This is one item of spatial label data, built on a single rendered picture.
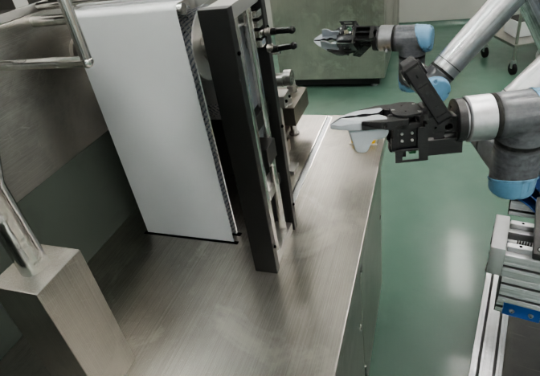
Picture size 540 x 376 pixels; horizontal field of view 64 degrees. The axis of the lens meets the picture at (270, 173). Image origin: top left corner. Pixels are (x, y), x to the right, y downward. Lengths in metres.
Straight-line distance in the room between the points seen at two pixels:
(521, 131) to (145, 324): 0.75
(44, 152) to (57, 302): 0.40
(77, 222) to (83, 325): 0.39
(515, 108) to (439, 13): 4.96
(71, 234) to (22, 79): 0.35
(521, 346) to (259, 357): 1.11
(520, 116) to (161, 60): 0.61
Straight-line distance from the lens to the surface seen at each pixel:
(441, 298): 2.10
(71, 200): 1.07
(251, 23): 0.78
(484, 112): 0.75
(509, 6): 1.30
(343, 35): 1.38
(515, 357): 1.72
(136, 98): 0.92
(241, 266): 0.97
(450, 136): 0.77
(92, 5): 0.94
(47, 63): 0.71
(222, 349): 0.84
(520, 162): 0.82
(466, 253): 2.31
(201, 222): 1.03
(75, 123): 1.07
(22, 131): 0.97
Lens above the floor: 1.57
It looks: 32 degrees down
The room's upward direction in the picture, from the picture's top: 10 degrees counter-clockwise
